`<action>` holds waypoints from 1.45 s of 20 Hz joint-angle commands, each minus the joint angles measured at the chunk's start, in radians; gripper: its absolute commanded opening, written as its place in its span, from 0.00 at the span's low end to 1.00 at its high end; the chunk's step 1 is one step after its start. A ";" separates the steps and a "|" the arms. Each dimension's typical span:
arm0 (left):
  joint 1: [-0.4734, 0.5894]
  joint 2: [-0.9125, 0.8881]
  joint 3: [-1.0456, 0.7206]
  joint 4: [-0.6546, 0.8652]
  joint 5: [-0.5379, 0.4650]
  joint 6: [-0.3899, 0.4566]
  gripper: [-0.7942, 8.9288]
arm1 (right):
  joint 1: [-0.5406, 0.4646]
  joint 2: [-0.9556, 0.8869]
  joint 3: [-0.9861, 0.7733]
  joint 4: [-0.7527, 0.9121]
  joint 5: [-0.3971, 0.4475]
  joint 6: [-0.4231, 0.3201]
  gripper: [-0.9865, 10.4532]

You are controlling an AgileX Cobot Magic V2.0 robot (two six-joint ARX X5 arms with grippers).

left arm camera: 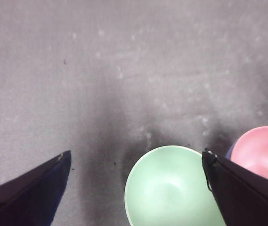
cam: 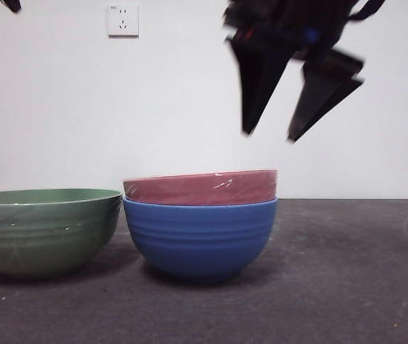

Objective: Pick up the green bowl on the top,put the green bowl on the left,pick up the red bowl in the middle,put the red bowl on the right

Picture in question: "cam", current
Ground blue ribbed bowl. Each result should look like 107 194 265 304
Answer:
122 197 279 285

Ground red ribbed bowl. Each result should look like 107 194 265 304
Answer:
123 169 279 206

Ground white wall socket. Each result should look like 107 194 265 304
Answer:
108 4 141 39

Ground green ribbed bowl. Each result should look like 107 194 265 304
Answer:
0 188 123 281

